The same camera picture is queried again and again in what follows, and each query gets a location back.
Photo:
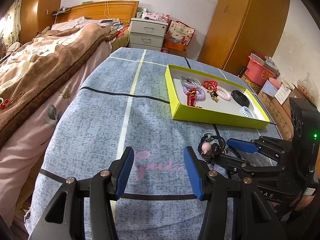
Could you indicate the pink bed sheet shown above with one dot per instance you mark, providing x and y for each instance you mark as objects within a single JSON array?
[{"x": 27, "y": 145}]

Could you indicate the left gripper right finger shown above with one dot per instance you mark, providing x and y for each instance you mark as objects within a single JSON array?
[{"x": 197, "y": 173}]

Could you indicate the red patterned gift bag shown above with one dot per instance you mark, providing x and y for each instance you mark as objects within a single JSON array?
[{"x": 178, "y": 36}]

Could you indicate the open brown cardboard box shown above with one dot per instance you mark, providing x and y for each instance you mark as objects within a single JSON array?
[{"x": 278, "y": 114}]

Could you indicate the black smart band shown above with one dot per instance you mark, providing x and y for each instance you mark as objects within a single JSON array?
[{"x": 240, "y": 98}]

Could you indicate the white drawer nightstand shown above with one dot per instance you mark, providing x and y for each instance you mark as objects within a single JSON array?
[{"x": 147, "y": 34}]

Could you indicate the light blue round container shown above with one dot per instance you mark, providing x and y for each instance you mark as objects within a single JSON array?
[{"x": 271, "y": 86}]

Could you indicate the pink plastic storage bin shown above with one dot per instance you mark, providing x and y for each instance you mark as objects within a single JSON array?
[{"x": 257, "y": 72}]

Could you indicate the large wooden wardrobe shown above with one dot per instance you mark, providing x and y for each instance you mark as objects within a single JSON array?
[{"x": 241, "y": 27}]

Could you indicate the tall wooden corner cabinet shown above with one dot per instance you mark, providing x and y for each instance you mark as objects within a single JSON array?
[{"x": 36, "y": 15}]

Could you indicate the blue plaid table cloth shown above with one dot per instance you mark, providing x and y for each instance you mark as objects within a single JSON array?
[{"x": 124, "y": 102}]

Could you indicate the yellow patterned tin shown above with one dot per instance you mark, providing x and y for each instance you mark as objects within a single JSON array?
[{"x": 256, "y": 88}]

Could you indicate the person right hand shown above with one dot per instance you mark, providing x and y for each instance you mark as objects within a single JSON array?
[{"x": 300, "y": 202}]

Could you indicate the wooden bed headboard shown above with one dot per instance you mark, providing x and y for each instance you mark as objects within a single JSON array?
[{"x": 123, "y": 10}]

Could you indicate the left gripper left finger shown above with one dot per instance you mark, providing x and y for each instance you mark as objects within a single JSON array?
[{"x": 120, "y": 171}]

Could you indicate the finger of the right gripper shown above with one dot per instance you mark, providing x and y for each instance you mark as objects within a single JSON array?
[
  {"x": 250, "y": 146},
  {"x": 245, "y": 169}
]

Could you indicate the floral window curtain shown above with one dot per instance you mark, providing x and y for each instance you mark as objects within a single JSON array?
[{"x": 11, "y": 24}]

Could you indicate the green shallow cardboard box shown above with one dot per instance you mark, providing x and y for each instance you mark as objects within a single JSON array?
[{"x": 200, "y": 97}]

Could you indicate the black cord pink charm tie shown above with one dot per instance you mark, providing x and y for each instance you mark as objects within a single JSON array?
[{"x": 211, "y": 146}]

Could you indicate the brown blanket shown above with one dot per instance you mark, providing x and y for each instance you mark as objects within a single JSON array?
[{"x": 34, "y": 72}]

